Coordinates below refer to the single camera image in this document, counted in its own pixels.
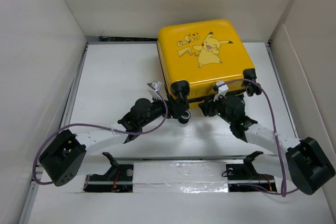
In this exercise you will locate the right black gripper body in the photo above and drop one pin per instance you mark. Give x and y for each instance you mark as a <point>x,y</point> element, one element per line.
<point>216,107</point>

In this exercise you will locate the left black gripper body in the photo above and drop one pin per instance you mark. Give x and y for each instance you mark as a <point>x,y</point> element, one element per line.
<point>170,113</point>

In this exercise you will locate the yellow cartoon suitcase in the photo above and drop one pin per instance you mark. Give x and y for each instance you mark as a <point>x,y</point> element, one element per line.
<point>194,56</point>

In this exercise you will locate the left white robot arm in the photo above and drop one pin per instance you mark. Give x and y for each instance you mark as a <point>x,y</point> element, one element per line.
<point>62,153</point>

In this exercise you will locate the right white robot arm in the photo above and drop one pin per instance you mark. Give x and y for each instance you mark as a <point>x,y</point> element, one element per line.
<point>300,161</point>

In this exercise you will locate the white foam cover panel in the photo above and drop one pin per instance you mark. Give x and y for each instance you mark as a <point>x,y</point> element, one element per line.
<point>179,177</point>

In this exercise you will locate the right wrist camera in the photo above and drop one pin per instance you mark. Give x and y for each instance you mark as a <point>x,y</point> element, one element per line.
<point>221,89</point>

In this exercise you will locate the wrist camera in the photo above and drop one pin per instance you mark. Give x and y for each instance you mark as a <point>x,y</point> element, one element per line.
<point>221,89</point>
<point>154,89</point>

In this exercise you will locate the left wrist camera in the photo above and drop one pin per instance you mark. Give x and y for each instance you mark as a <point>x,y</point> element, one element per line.
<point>154,89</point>

